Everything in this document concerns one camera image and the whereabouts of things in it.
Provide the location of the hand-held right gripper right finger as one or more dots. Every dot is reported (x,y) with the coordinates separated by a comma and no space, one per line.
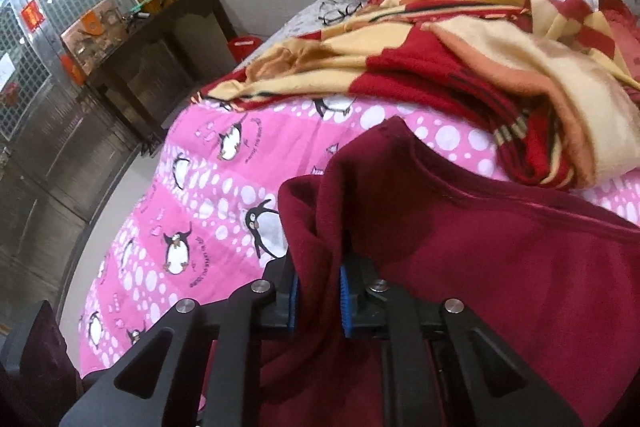
(347,309)

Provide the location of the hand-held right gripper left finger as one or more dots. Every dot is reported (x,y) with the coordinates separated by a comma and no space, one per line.
(294,304)

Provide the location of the maroon sweater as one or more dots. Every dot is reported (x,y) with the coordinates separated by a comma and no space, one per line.
(500,267)

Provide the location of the pink penguin print bedsheet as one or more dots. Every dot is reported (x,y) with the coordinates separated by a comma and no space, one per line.
(200,187)

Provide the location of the dark cloth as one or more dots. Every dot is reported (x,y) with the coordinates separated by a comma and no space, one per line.
(40,362)

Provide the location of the red plastic basket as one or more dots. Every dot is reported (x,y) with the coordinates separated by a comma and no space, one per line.
(244,48)

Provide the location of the red and yellow blanket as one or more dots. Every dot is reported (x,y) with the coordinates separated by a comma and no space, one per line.
(425,57)

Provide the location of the dark wooden table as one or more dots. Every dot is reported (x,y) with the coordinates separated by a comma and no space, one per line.
(150,52)

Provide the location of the black eyeglasses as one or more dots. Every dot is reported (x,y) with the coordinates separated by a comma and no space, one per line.
(340,14)

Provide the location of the metal lattice door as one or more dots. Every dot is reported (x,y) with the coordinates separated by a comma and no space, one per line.
(45,117)

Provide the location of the orange box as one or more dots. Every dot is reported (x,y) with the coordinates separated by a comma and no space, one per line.
(85,34)

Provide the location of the red paper door sticker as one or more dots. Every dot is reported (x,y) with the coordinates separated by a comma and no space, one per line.
(32,14)

